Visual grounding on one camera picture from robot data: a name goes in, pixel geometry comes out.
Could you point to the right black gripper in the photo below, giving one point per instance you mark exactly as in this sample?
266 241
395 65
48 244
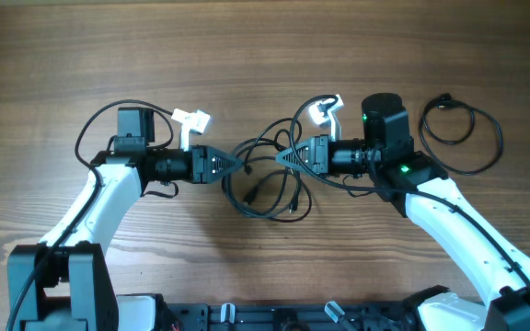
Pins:
318 158

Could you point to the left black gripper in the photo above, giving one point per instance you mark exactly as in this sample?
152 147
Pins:
201 165

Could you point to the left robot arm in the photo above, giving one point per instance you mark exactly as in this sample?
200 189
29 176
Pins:
62 282

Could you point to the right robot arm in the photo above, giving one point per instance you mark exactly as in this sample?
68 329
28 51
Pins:
421 190

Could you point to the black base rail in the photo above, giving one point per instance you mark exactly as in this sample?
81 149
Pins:
367 316

